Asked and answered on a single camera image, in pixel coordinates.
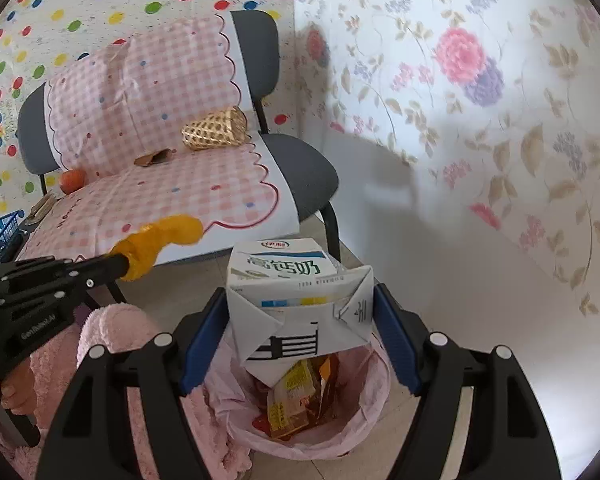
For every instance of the person's left forearm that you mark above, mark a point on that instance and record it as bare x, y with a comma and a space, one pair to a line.
50, 390

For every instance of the white milk carton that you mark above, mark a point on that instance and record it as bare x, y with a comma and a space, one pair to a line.
290, 310

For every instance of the grey office chair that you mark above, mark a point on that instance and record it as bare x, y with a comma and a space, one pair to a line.
300, 170

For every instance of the yellow snack packet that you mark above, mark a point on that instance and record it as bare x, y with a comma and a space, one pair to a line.
287, 405

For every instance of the woven bamboo basket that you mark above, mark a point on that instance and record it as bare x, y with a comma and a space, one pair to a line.
215, 127

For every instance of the person's left hand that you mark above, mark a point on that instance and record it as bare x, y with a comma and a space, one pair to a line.
17, 397

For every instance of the pink lined waste bin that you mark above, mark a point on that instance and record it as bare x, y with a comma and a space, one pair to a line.
360, 430

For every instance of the pink fleece robe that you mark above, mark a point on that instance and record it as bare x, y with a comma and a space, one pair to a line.
115, 325

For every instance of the pink checkered cloth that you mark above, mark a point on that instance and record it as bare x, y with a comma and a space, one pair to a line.
145, 85

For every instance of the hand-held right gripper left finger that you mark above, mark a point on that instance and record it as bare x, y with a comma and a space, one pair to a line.
202, 345

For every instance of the red apple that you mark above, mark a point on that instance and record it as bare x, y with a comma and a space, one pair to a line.
73, 181

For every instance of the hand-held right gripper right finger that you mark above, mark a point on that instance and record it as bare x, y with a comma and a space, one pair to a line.
397, 345

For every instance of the blue plastic basket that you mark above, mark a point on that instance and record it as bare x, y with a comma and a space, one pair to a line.
2, 232

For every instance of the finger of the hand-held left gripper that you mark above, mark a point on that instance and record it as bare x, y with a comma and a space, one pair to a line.
70, 292
80, 262

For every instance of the brown paper wrapper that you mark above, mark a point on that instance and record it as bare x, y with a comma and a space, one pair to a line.
152, 158

